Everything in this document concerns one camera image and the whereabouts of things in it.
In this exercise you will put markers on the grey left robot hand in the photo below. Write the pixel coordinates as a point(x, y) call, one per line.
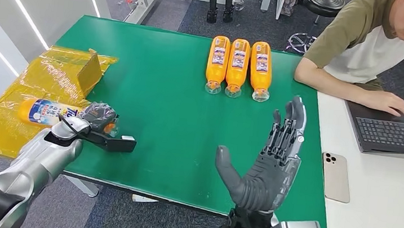
point(100, 115)

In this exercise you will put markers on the person's right hand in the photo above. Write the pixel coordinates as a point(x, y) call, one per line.
point(387, 102)

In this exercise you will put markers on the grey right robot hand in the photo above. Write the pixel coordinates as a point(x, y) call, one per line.
point(266, 180)

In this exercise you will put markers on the orange bottle with blue label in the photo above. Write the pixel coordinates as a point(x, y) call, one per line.
point(44, 111)

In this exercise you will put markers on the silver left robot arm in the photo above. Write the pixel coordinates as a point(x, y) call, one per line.
point(31, 170)

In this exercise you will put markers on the person's right forearm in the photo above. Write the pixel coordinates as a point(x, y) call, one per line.
point(327, 81)

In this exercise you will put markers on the orange bottle with clear cap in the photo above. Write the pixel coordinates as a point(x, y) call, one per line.
point(216, 69)
point(236, 73)
point(260, 78)

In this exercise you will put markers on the dark grey laptop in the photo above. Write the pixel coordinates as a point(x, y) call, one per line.
point(391, 135)

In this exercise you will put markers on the person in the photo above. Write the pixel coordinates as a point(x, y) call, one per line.
point(362, 51)

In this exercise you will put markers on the beige smartphone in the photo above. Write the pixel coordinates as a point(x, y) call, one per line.
point(335, 178)

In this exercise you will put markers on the green table mat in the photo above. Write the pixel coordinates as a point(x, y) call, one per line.
point(169, 106)

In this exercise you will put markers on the yellow plastic-wrapped cardboard box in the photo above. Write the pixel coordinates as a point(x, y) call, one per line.
point(40, 81)

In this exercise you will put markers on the black stool with chrome base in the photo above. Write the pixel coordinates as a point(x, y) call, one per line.
point(322, 2)

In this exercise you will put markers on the grey bag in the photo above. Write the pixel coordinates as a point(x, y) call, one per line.
point(289, 4)

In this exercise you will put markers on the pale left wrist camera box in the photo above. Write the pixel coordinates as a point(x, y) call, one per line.
point(116, 144)

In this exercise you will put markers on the white metal frame stand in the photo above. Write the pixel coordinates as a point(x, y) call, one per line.
point(142, 5)

